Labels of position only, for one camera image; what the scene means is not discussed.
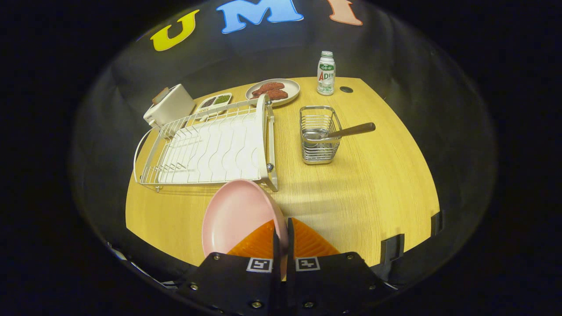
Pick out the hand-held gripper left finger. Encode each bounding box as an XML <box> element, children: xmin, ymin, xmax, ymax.
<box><xmin>176</xmin><ymin>219</ymin><xmax>282</xmax><ymax>316</ymax></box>

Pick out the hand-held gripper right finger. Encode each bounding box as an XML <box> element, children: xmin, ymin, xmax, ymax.
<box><xmin>285</xmin><ymin>217</ymin><xmax>397</xmax><ymax>316</ymax></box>

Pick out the pink plate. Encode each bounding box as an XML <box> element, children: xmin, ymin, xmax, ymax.
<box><xmin>202</xmin><ymin>179</ymin><xmax>289</xmax><ymax>281</ymax></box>

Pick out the metal wire basket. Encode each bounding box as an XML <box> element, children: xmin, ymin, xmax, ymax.
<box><xmin>299</xmin><ymin>105</ymin><xmax>343</xmax><ymax>165</ymax></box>

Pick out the white wire dish rack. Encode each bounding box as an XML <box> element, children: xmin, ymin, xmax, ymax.
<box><xmin>133</xmin><ymin>93</ymin><xmax>279</xmax><ymax>193</ymax></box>

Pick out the spoon with wooden handle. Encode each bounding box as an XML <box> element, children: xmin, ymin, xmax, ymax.
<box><xmin>303</xmin><ymin>122</ymin><xmax>376</xmax><ymax>145</ymax></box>

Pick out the beige plate with meat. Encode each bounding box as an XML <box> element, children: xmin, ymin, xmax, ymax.
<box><xmin>245</xmin><ymin>79</ymin><xmax>301</xmax><ymax>108</ymax></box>

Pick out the white divided condiment tray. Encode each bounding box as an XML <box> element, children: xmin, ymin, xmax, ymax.
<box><xmin>195</xmin><ymin>93</ymin><xmax>233</xmax><ymax>120</ymax></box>

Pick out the white toaster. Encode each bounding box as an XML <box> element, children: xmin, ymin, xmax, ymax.
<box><xmin>143</xmin><ymin>84</ymin><xmax>196</xmax><ymax>129</ymax></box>

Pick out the reddish brown meat piece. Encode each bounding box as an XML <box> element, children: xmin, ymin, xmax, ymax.
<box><xmin>259</xmin><ymin>89</ymin><xmax>289</xmax><ymax>101</ymax></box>
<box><xmin>252</xmin><ymin>82</ymin><xmax>286</xmax><ymax>95</ymax></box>

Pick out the white drink bottle green label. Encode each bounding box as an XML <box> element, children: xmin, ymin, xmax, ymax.
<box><xmin>317</xmin><ymin>51</ymin><xmax>336</xmax><ymax>96</ymax></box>

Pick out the black table edge bracket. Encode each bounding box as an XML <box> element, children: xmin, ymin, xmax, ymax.
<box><xmin>380</xmin><ymin>233</ymin><xmax>405</xmax><ymax>281</ymax></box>
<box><xmin>430</xmin><ymin>211</ymin><xmax>444</xmax><ymax>237</ymax></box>

